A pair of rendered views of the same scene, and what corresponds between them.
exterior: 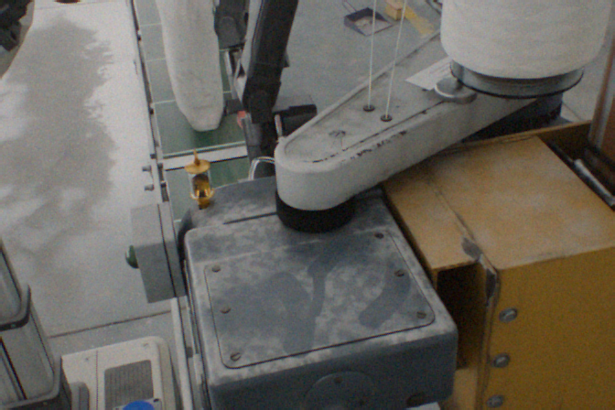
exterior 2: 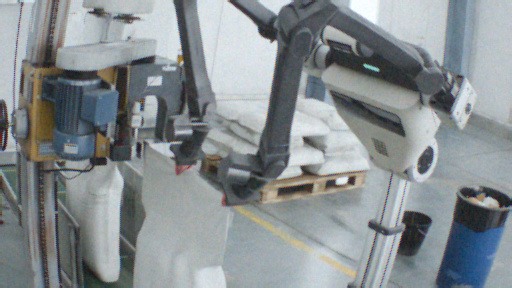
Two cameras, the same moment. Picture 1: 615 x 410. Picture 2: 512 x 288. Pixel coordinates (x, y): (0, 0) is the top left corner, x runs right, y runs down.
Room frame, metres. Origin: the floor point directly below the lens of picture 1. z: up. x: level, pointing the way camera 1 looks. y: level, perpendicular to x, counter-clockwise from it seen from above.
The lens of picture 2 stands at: (2.69, -0.59, 1.66)
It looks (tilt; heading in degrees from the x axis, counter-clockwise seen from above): 15 degrees down; 153
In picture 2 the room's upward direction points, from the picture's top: 8 degrees clockwise
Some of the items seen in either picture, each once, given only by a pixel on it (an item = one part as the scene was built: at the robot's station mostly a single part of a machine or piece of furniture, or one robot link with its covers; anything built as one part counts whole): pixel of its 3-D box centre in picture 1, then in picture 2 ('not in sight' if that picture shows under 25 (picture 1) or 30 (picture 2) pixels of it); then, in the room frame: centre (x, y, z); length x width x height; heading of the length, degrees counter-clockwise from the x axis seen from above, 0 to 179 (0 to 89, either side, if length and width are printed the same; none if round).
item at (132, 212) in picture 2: not in sight; (135, 212); (0.08, 0.19, 0.53); 1.05 x 0.02 x 0.41; 12
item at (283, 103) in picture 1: (280, 107); (188, 120); (1.08, 0.03, 1.24); 0.11 x 0.09 x 0.12; 102
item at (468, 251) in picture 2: not in sight; (473, 242); (0.44, 2.28, 0.32); 0.51 x 0.48 x 0.65; 102
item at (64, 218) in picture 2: not in sight; (42, 218); (0.19, -0.34, 0.53); 1.05 x 0.02 x 0.41; 12
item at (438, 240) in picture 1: (415, 257); (109, 84); (0.65, -0.13, 1.26); 0.22 x 0.05 x 0.16; 12
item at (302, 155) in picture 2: not in sight; (280, 153); (-1.54, 1.83, 0.32); 0.66 x 0.43 x 0.15; 104
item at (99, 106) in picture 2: not in sight; (98, 110); (1.01, -0.23, 1.25); 0.10 x 0.08 x 0.12; 127
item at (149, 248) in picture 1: (158, 252); not in sight; (0.66, 0.18, 1.28); 0.08 x 0.05 x 0.09; 12
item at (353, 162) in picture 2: not in sight; (331, 161); (-1.67, 2.43, 0.20); 0.67 x 0.43 x 0.15; 102
